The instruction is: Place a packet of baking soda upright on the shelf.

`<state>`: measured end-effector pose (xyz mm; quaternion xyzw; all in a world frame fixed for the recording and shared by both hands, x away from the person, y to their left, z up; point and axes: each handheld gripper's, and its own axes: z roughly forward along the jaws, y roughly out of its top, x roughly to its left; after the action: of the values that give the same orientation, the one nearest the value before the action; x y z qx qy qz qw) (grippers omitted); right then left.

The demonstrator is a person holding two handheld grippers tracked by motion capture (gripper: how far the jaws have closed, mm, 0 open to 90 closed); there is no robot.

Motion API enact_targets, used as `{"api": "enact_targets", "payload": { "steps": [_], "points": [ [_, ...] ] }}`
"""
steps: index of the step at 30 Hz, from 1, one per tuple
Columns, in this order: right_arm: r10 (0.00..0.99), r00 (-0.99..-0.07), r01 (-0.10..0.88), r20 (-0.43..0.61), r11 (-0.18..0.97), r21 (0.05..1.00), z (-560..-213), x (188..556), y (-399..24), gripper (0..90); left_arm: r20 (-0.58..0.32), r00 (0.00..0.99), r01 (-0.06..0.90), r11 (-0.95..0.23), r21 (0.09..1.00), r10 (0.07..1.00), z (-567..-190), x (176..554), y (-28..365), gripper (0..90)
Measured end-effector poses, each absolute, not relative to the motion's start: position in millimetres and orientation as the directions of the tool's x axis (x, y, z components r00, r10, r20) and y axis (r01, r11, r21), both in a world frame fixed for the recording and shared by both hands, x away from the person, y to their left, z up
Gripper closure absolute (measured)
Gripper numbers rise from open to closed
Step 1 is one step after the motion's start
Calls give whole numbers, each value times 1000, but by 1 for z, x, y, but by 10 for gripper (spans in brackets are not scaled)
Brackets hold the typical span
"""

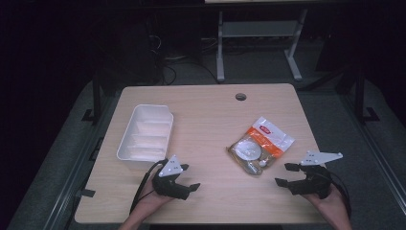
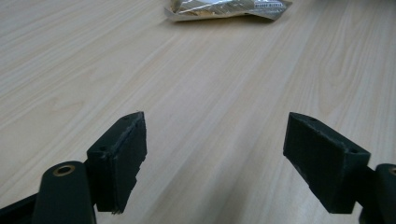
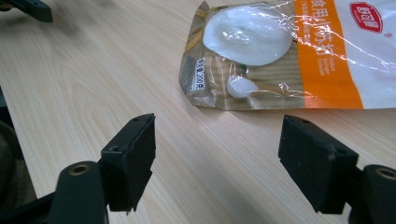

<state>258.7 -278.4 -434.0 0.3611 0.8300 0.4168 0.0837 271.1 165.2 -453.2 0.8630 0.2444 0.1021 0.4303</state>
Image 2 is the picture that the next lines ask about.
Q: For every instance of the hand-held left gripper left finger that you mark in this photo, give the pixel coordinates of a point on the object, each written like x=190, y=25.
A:
x=120, y=168

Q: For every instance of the silver foil snack packet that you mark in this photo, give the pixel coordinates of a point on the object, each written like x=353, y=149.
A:
x=227, y=8

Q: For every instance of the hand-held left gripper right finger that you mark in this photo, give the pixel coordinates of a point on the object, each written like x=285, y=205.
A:
x=323, y=168

